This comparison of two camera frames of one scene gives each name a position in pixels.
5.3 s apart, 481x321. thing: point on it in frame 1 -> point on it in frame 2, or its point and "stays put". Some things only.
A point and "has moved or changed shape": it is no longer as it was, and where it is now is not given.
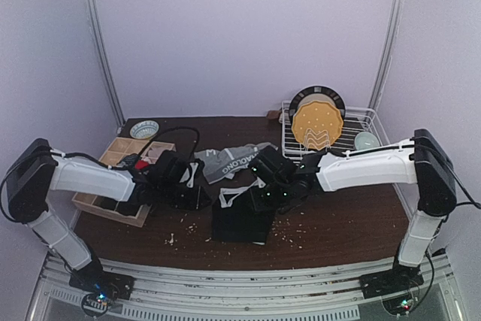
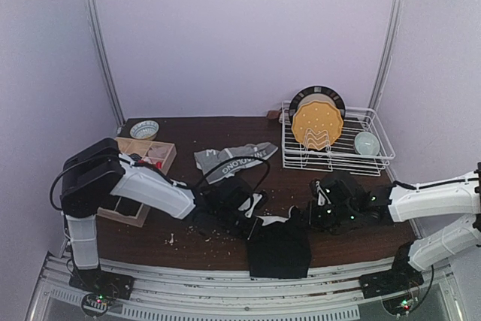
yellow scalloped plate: (316, 124) stays put
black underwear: (235, 219) has moved or changed shape
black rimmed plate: (316, 93) stays put
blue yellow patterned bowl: (144, 129) stays put
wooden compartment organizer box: (131, 213) stays put
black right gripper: (256, 201) -> (313, 214)
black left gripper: (192, 195) -> (252, 229)
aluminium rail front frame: (164, 292) stays put
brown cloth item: (273, 114) stays put
